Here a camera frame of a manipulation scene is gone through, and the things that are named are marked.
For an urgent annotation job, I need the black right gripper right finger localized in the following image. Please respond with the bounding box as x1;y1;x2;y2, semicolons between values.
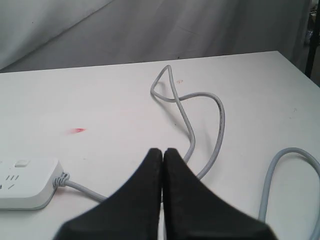
162;148;272;240

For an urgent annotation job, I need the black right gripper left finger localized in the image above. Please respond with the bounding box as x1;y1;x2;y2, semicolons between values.
57;148;163;240

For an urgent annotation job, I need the white five-outlet power strip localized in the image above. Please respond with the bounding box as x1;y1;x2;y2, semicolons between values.
0;158;63;211

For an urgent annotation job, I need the white backdrop cloth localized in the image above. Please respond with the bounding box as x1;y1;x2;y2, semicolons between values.
0;0;311;73

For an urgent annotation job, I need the black metal stand pole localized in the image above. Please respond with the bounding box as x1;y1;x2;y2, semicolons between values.
304;0;320;79

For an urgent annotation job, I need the grey power cable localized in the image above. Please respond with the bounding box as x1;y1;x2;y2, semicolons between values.
52;64;320;240

